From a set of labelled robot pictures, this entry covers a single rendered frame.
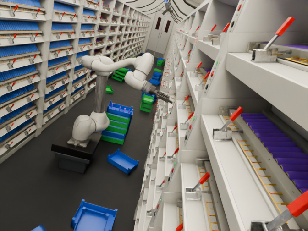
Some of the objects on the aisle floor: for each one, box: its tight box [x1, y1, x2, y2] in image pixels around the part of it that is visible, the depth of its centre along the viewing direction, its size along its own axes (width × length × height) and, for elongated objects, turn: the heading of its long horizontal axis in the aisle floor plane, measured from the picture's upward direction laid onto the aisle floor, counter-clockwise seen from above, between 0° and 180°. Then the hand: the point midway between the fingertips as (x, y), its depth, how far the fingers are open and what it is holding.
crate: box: [101, 134, 124, 145], centre depth 283 cm, size 30×20×8 cm
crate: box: [106, 149, 139, 174], centre depth 241 cm, size 30×20×8 cm
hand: (172, 101), depth 167 cm, fingers open, 3 cm apart
